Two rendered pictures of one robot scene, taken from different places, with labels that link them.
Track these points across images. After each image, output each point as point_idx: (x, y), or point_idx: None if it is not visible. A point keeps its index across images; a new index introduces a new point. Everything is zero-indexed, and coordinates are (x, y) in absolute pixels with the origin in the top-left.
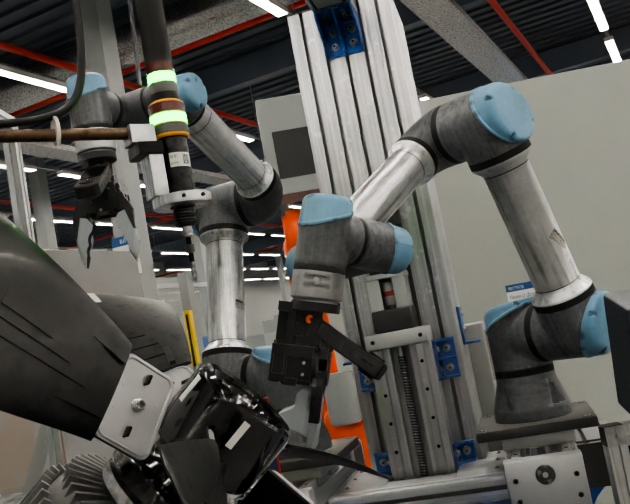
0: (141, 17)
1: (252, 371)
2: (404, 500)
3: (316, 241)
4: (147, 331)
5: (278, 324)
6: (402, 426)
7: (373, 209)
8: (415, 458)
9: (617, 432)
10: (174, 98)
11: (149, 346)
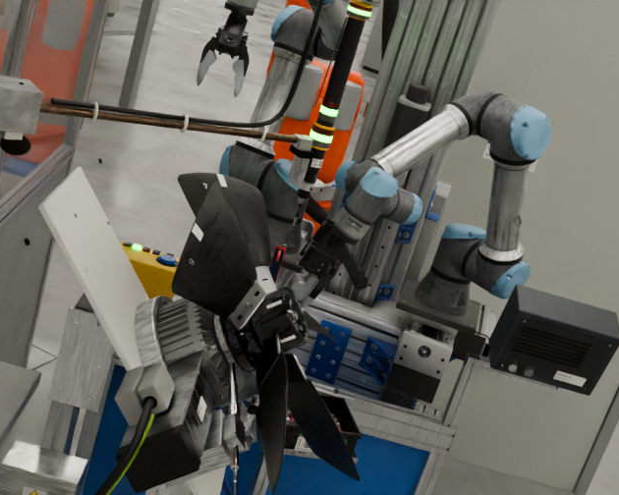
0: (336, 72)
1: (269, 179)
2: (330, 311)
3: (365, 203)
4: (251, 228)
5: (318, 232)
6: None
7: (410, 160)
8: (350, 281)
9: (475, 362)
10: (331, 128)
11: (251, 243)
